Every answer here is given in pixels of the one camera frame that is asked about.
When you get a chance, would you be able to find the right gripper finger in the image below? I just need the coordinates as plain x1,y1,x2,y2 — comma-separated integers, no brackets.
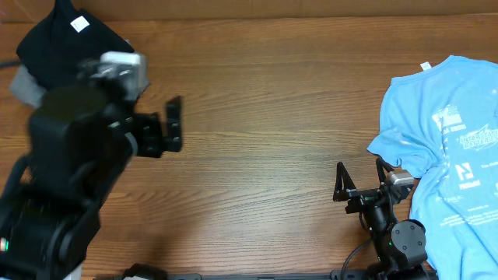
376,156,395,184
333,162,357,201

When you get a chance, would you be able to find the black t-shirt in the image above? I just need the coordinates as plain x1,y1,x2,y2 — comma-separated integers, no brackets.
16,0,135,89

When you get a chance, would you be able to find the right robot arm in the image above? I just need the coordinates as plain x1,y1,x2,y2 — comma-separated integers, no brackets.
333,157,438,280

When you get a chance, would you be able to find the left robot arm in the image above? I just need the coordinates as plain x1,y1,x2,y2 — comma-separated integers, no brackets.
1,61,182,279

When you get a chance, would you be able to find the light blue t-shirt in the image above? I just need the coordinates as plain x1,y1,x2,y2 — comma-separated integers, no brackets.
368,56,497,279

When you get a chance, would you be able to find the folded grey garment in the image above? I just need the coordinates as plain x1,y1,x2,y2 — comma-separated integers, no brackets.
8,64,151,110

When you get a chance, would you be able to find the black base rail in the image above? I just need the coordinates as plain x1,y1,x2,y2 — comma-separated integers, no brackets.
163,269,374,280

